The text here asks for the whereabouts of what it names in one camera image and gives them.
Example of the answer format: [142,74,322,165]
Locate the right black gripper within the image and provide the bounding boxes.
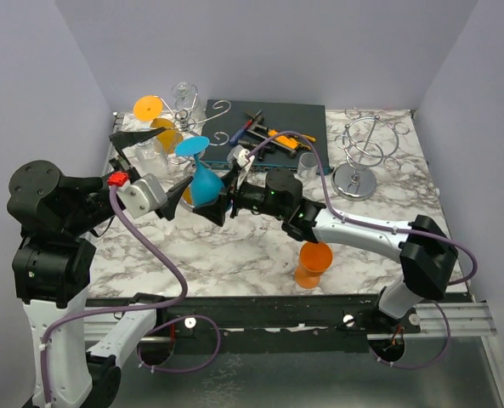
[194,167,288,226]

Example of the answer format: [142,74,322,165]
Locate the blue plastic goblet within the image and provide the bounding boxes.
[175,136,224,207]

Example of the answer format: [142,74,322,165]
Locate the yellow plastic wine glass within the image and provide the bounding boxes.
[133,95,183,155]

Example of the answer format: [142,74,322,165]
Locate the chrome glass rack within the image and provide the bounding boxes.
[149,81,234,212]
[331,108,410,201]

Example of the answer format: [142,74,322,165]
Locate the ribbed clear glass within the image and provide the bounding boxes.
[171,82,206,122]

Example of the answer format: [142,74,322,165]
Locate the clear wine glass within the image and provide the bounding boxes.
[134,137,168,178]

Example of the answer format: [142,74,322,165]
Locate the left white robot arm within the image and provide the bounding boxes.
[7,130,188,407]

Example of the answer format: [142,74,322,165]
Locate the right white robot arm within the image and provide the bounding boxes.
[190,166,458,333]

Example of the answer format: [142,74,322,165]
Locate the orange black screwdriver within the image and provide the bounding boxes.
[246,111,299,158]

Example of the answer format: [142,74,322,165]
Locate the clear plastic cup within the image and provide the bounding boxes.
[297,152,318,183]

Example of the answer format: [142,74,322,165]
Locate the orange plastic goblet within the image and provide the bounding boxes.
[294,242,333,289]

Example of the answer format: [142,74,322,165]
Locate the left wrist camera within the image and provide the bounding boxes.
[108,172,167,219]

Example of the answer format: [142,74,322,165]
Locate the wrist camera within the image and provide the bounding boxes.
[227,144,255,189]
[108,172,167,219]

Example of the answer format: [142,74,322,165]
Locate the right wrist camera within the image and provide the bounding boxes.
[227,144,255,189]

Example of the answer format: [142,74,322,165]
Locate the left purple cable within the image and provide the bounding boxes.
[39,186,222,408]

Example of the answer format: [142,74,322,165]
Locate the purple cable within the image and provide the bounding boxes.
[39,186,222,408]
[245,130,479,370]

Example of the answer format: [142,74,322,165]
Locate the black T-handle tool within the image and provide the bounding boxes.
[238,139,275,162]

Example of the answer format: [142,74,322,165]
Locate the dark blue network switch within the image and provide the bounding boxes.
[201,99,333,174]

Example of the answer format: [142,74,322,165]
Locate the orange handled pliers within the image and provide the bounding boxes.
[275,134,316,150]

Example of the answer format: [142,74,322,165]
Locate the black mounting rail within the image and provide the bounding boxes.
[85,292,422,366]

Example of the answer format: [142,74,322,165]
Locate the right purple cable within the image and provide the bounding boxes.
[245,130,479,370]

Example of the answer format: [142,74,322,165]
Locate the aluminium frame rail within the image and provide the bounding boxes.
[83,303,497,343]

